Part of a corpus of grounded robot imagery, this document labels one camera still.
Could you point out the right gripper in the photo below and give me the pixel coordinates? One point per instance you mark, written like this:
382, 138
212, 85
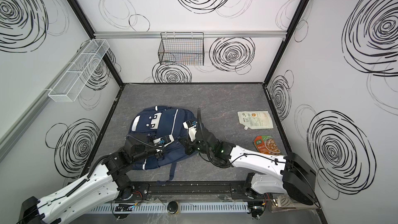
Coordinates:
199, 129

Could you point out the navy blue student backpack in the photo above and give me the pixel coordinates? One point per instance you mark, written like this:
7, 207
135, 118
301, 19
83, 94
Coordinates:
159, 121

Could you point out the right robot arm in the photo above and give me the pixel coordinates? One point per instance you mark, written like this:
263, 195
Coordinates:
289, 174

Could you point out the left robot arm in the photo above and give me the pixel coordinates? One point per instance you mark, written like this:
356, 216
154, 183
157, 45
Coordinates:
106, 181

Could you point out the white refill pouch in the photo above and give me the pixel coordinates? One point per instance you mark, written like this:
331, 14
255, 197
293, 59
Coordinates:
256, 120

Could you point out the green snack packet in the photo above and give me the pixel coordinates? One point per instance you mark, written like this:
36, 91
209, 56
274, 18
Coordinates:
265, 144

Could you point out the black round knob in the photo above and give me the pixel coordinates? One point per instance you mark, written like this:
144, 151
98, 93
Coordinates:
172, 207

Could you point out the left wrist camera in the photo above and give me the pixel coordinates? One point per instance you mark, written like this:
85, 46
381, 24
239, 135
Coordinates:
164, 140

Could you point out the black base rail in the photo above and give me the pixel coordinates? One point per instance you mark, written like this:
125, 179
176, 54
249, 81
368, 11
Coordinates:
234, 189

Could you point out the white slotted cable duct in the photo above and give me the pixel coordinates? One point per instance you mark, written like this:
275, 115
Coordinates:
161, 208

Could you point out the black wire basket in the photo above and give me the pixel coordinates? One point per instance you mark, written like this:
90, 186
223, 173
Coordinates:
186, 48

